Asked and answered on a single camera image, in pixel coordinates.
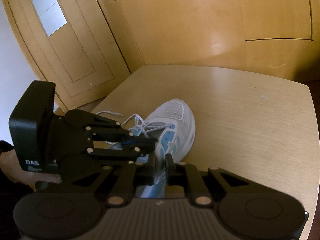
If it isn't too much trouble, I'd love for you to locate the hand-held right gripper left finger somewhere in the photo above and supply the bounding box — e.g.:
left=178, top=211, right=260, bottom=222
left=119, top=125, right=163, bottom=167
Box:
left=72, top=154, right=157, bottom=207

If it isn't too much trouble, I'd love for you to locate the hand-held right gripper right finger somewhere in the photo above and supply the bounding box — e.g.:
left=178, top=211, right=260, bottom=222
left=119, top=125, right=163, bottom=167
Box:
left=165, top=153, right=248, bottom=207

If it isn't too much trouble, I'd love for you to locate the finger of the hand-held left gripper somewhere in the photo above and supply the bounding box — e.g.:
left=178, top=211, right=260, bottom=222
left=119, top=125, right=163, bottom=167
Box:
left=86, top=143, right=157, bottom=167
left=85, top=112, right=157, bottom=145

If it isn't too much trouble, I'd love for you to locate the white speckled shoelace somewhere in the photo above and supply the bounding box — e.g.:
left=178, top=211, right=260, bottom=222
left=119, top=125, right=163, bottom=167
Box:
left=95, top=111, right=173, bottom=151

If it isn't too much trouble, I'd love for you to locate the white and blue sneaker shoe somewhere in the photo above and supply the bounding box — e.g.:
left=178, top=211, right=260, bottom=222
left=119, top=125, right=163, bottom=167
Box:
left=110, top=99, right=196, bottom=199

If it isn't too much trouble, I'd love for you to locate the person's left hand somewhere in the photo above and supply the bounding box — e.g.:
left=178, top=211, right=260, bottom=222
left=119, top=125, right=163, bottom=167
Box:
left=0, top=151, right=63, bottom=184

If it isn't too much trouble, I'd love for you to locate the wooden door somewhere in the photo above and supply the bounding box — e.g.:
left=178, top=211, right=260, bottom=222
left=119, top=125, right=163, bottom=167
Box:
left=0, top=0, right=132, bottom=112

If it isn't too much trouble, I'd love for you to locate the white paper sheet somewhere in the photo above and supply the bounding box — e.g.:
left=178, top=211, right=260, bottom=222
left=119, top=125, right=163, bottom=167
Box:
left=26, top=0, right=68, bottom=37

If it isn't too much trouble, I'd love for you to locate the wooden wardrobe cabinet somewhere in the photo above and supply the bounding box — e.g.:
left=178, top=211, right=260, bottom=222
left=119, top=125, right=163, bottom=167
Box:
left=87, top=0, right=320, bottom=83

